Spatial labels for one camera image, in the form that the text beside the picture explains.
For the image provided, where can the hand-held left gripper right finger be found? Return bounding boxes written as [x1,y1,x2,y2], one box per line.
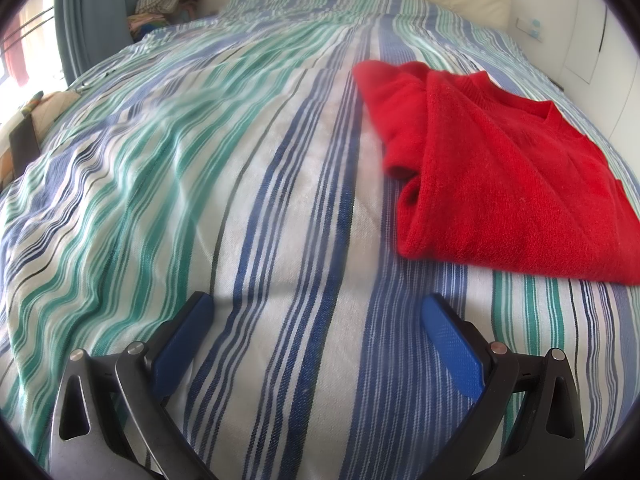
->
[421,293,586,480]

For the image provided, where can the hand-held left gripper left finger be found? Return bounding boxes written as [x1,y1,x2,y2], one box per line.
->
[49,291,221,480]

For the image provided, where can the red knitted sweater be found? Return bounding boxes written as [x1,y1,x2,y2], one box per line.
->
[352,60,640,287]

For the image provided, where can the pile of folded clothes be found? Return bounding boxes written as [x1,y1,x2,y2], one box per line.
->
[127,0,207,41]

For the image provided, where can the striped bed sheet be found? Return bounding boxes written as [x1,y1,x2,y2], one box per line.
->
[0,0,640,480]

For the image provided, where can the black rectangular device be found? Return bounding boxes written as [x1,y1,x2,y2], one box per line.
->
[9,120,41,178]

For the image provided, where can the red hanging garment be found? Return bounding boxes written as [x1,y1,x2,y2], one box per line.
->
[5,12,28,86]

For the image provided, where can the blue curtain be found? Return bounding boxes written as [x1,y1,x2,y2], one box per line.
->
[54,0,181,86]

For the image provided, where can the white wall socket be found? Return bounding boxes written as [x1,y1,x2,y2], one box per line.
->
[517,17,543,41]

